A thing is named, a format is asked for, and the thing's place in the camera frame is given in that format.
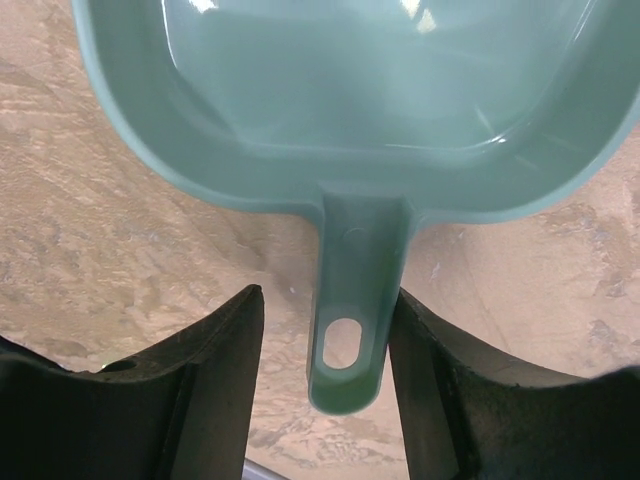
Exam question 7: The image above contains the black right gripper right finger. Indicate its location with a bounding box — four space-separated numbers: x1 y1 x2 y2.
389 292 639 479

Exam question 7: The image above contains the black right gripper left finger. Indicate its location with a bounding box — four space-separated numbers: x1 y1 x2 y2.
1 285 264 479

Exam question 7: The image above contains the green plastic dustpan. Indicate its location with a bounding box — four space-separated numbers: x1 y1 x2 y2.
72 1 639 415

